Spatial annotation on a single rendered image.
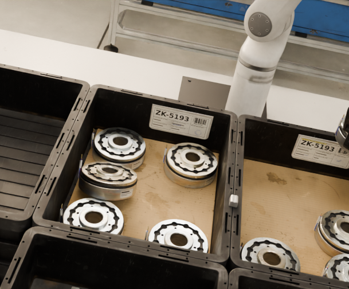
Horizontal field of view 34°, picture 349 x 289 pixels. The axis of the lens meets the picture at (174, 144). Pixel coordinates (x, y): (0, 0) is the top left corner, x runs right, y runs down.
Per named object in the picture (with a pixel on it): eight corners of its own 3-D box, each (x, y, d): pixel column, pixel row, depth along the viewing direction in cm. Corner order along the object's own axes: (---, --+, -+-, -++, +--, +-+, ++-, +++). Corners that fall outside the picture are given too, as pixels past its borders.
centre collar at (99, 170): (99, 165, 106) (100, 162, 105) (125, 171, 105) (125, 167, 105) (92, 174, 101) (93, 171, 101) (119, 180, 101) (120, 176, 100)
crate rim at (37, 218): (91, 92, 116) (92, 82, 115) (235, 121, 117) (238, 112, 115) (28, 234, 85) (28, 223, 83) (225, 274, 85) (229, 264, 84)
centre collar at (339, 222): (334, 217, 106) (335, 214, 105) (360, 224, 105) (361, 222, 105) (333, 235, 102) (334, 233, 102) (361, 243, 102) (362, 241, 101)
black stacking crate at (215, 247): (89, 129, 122) (93, 85, 115) (224, 157, 122) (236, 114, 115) (29, 274, 91) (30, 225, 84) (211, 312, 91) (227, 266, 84)
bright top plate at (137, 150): (99, 125, 116) (100, 122, 116) (148, 134, 117) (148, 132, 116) (89, 156, 109) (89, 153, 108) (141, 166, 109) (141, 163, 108)
